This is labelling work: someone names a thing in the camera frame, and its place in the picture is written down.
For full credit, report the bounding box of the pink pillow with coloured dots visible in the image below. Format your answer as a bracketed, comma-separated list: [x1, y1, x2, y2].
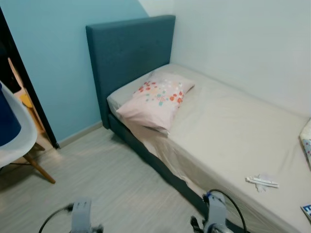
[116, 72, 195, 134]

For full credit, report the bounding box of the cream cartoon print blanket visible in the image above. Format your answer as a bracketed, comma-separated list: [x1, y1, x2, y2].
[300, 121, 311, 161]

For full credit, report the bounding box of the white tube-shaped item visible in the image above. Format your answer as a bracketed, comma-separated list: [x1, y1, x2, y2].
[245, 175, 280, 191]

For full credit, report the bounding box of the mattress with beige sheet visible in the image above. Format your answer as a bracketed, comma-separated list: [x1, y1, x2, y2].
[107, 63, 311, 233]

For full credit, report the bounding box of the beige skirting board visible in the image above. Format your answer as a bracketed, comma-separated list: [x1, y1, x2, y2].
[57, 121, 104, 146]

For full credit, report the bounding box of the small yellow object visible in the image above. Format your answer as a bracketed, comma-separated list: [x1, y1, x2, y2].
[19, 92, 34, 109]

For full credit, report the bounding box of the teal upholstered bed headboard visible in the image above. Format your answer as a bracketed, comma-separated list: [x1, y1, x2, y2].
[86, 15, 176, 129]

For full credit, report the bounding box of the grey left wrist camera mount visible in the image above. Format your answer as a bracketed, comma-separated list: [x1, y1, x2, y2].
[72, 198, 93, 233]

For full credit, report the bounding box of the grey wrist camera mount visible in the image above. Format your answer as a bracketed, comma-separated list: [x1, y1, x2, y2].
[206, 192, 228, 226]
[72, 198, 93, 233]

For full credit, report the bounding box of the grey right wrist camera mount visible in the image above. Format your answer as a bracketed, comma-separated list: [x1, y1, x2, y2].
[206, 192, 228, 226]

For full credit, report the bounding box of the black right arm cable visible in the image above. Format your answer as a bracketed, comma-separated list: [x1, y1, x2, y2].
[212, 189, 247, 233]

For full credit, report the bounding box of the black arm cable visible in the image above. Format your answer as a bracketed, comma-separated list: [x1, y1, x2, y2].
[212, 189, 247, 233]
[39, 205, 74, 233]

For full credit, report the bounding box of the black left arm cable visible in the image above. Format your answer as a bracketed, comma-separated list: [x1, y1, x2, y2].
[39, 205, 74, 233]

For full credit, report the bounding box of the dark teal bed frame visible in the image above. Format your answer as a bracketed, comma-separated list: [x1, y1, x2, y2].
[108, 113, 251, 233]

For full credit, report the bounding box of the dark door frame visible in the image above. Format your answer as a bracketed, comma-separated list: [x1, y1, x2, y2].
[0, 7, 60, 149]

